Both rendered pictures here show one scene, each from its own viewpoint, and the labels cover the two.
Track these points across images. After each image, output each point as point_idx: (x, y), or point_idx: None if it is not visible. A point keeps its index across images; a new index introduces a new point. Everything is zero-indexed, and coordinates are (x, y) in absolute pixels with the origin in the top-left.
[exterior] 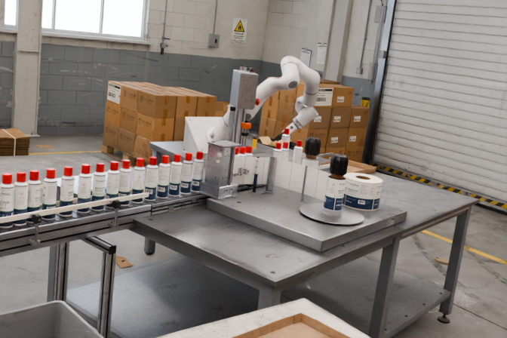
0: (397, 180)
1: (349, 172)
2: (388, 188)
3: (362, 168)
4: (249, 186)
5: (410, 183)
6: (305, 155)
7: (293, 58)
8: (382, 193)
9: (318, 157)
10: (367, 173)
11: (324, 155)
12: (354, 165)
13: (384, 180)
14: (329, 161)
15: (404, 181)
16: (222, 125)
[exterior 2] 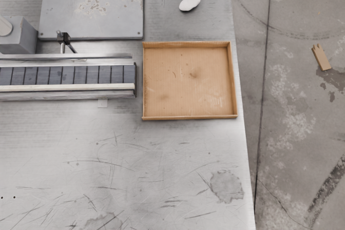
0: (222, 183)
1: (170, 94)
2: (135, 210)
3: (231, 88)
4: None
5: (229, 214)
6: None
7: None
8: (78, 229)
9: None
10: (202, 118)
11: (93, 57)
12: (229, 68)
13: (188, 168)
14: (218, 20)
15: (233, 195)
16: None
